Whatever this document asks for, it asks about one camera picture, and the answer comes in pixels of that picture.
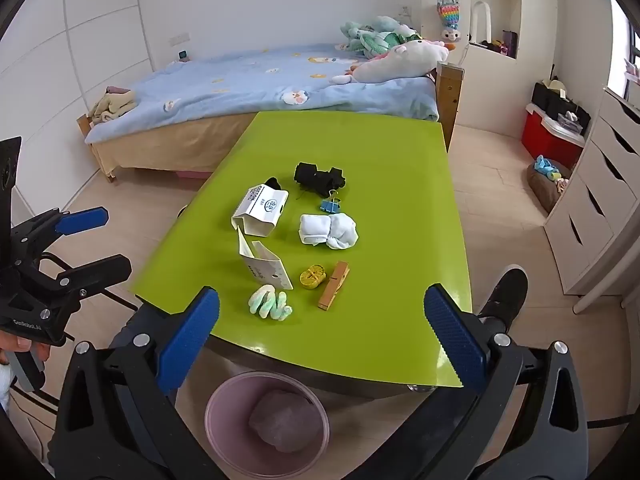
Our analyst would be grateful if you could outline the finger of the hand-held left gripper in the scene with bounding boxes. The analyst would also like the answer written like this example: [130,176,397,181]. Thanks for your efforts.
[10,206,110,257]
[29,254,132,307]

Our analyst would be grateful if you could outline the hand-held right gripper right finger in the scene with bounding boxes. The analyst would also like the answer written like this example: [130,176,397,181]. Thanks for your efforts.
[423,282,591,480]

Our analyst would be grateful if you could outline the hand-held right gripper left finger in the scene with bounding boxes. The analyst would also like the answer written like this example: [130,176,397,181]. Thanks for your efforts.
[48,286,221,480]

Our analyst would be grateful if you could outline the pink plastic bin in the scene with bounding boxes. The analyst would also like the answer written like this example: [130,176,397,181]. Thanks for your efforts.
[204,371,331,480]

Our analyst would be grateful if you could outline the torn white cardboard piece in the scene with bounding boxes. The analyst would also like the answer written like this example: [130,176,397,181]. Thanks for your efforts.
[236,227,294,291]

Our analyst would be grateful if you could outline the wooden clothespin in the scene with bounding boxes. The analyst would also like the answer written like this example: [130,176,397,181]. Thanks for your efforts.
[317,261,351,312]

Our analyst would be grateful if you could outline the white paper carton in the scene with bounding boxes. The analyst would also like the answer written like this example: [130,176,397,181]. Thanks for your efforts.
[231,185,290,237]

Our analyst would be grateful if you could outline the balled white sock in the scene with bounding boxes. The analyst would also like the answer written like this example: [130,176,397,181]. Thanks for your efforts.
[325,212,359,251]

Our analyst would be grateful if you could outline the person's left hand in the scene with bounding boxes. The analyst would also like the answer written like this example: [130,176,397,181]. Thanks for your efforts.
[0,330,52,368]

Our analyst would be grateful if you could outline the person's black shoe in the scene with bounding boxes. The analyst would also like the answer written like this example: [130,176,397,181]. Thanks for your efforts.
[475,267,529,333]

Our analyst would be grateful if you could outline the wooden bed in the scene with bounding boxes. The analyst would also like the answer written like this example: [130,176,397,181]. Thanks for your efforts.
[76,42,466,183]

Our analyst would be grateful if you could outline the folded beige towel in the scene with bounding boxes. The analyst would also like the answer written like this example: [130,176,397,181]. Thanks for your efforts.
[89,87,138,123]

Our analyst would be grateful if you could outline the crumpled tissue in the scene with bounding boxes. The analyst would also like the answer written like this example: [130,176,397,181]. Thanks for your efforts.
[248,390,323,451]

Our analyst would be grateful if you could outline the white desk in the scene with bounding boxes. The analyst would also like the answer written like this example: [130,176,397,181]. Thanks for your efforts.
[572,280,640,316]

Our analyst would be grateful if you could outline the brown pet bed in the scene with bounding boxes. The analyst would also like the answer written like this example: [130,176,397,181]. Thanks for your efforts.
[526,157,573,213]

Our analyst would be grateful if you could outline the white drawer cabinet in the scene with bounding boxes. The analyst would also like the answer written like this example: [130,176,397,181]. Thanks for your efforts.
[544,87,640,296]

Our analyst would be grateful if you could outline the blue soft toy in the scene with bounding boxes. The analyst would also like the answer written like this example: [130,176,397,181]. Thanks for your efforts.
[532,156,563,181]

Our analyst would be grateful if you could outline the blue printed blanket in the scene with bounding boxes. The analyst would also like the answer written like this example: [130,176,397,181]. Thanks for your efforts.
[85,42,441,143]

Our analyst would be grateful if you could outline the rolled black sock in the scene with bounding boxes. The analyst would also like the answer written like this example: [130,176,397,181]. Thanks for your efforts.
[315,166,347,200]
[293,162,321,192]

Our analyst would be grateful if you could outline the red storage box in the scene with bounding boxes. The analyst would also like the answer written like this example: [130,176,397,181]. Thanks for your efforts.
[520,102,586,168]

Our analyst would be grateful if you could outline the black bags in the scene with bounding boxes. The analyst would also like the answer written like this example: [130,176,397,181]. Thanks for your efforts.
[531,80,591,136]

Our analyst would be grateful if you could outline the white unicorn plush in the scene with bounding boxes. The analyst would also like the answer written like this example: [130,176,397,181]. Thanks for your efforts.
[332,39,451,85]

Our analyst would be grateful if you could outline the green striped plush toy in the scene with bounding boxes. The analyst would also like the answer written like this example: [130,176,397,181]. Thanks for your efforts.
[372,15,426,58]

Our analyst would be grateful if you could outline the white arch ornament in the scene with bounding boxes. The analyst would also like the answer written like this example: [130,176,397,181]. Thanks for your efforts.
[472,1,493,43]

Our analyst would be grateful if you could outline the mint green plush toy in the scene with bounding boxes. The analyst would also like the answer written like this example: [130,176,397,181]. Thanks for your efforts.
[340,16,383,56]

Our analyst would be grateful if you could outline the rainbow bag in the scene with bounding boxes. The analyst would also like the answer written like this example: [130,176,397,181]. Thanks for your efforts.
[436,0,461,31]

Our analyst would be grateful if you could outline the white shelf unit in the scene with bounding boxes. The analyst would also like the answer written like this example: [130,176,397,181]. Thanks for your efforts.
[422,0,523,61]

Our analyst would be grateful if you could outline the window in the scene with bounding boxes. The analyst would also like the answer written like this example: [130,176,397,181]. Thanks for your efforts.
[607,0,640,101]

